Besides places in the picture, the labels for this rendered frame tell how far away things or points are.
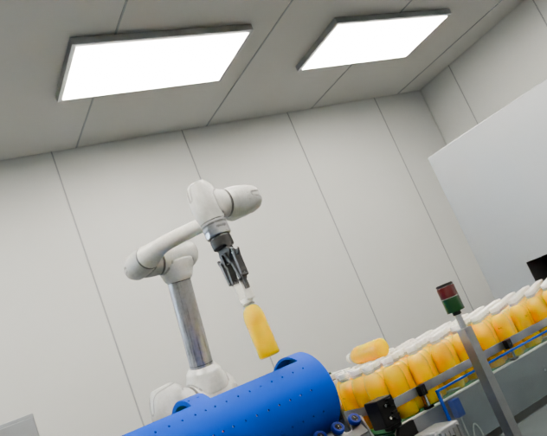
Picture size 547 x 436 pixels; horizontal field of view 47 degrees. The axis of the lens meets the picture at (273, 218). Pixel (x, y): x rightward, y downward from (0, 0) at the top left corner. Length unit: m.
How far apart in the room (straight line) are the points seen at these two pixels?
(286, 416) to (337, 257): 3.92
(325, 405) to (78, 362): 2.98
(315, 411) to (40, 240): 3.34
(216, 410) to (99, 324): 3.05
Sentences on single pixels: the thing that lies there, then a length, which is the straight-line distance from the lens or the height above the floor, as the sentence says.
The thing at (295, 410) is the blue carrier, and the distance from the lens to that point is 2.03.
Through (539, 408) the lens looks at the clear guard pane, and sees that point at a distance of 2.56.
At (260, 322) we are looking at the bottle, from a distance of 2.04.
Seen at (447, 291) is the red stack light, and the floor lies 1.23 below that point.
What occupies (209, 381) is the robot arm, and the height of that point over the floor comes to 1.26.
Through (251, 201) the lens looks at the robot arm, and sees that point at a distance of 2.22.
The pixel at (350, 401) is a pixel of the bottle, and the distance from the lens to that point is 2.32.
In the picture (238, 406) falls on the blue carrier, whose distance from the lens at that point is 1.95.
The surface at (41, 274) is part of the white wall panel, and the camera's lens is 4.93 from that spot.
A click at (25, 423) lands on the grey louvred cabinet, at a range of 3.46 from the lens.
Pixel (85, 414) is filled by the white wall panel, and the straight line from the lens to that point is 4.79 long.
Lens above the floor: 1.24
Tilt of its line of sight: 12 degrees up
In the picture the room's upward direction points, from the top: 22 degrees counter-clockwise
